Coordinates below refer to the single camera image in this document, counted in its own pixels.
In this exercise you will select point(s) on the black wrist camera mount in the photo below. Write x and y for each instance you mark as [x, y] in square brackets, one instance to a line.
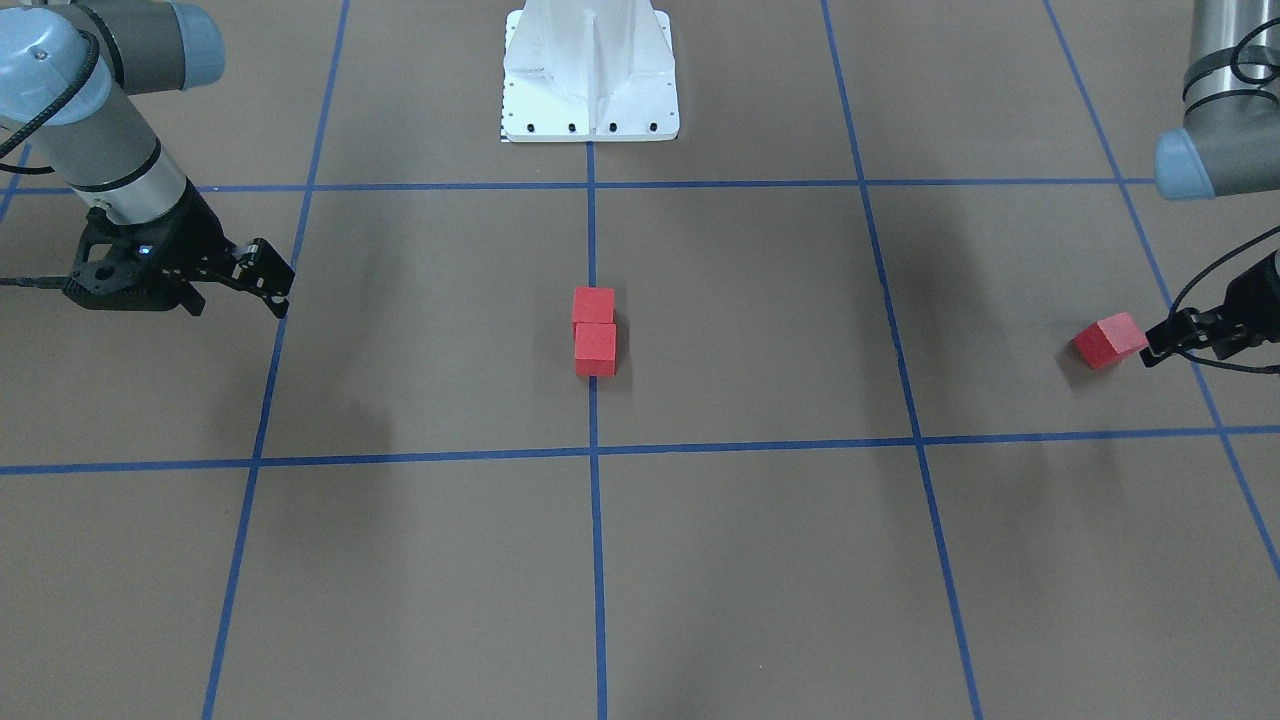
[116, 269]

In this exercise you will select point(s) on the brown paper table mat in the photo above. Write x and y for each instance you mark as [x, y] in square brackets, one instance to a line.
[849, 467]

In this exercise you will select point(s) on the red block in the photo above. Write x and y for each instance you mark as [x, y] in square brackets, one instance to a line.
[593, 305]
[595, 349]
[1108, 341]

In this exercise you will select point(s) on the white pedestal column base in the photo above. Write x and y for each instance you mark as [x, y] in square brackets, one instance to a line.
[589, 71]

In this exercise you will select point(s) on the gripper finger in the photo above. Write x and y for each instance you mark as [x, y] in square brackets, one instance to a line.
[1161, 347]
[259, 255]
[1186, 327]
[272, 288]

